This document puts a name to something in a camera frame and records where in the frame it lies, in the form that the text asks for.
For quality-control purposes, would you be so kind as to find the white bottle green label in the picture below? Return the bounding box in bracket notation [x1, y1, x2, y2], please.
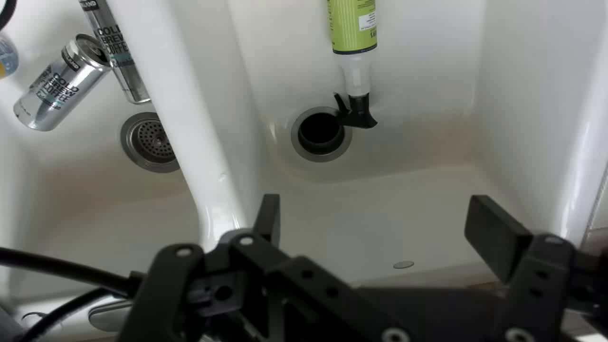
[326, 0, 377, 129]

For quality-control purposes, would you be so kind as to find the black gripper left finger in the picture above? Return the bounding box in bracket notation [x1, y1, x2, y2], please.
[252, 194, 281, 245]

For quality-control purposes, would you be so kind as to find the silver aluminium can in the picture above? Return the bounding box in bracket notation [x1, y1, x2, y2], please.
[13, 34, 108, 131]

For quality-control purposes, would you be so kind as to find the metal sink strainer drain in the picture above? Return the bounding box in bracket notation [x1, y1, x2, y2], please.
[119, 112, 178, 173]

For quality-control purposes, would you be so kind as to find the black cable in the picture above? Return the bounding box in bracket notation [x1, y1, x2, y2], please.
[0, 245, 144, 342]

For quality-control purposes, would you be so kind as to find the black open sink drain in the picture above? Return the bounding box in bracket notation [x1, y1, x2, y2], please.
[290, 107, 351, 164]

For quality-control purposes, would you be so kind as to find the silver tube with label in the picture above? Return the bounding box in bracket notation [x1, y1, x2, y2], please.
[79, 0, 149, 105]

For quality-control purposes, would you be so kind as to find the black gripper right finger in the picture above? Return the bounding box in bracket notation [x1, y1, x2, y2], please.
[463, 196, 531, 283]

